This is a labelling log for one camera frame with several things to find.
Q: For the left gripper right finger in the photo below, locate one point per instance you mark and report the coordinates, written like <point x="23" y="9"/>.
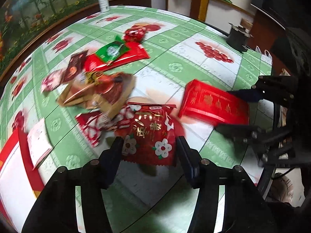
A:
<point x="199" y="172"/>

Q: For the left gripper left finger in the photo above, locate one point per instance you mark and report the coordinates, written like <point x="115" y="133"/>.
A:
<point x="101" y="172"/>

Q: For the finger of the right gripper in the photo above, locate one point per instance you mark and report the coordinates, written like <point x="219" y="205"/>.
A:
<point x="247" y="95"/>
<point x="238" y="132"/>

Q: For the red flower print snack bag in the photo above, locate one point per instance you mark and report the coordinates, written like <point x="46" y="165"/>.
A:
<point x="149" y="134"/>

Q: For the pink striped snack packet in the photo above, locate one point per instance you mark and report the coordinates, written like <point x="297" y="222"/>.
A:
<point x="38" y="143"/>

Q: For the brown gold snack bag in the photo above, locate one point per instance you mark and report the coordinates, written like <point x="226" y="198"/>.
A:
<point x="91" y="91"/>

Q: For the pink white snack packet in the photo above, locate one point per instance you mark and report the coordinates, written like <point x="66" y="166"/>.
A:
<point x="52" y="81"/>

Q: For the dark red snack packet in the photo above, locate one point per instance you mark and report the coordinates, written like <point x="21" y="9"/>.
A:
<point x="74" y="67"/>

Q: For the green snack packet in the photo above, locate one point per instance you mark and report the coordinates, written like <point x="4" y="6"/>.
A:
<point x="112" y="51"/>

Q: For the small red crinkled snack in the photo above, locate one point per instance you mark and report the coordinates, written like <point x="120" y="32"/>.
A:
<point x="134" y="34"/>

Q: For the red white lattice snack bag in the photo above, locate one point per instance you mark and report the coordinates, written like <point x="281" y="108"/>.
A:
<point x="93" y="123"/>

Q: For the black paper holder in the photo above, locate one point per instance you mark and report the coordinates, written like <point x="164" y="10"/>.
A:
<point x="238" y="37"/>

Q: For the red and white box lid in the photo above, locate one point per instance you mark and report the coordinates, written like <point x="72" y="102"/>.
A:
<point x="21" y="184"/>

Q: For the green fruit print tablecloth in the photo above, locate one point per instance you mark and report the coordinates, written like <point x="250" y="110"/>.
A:
<point x="142" y="198"/>

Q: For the flower mural glass panel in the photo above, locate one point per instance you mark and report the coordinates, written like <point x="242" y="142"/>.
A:
<point x="23" y="20"/>

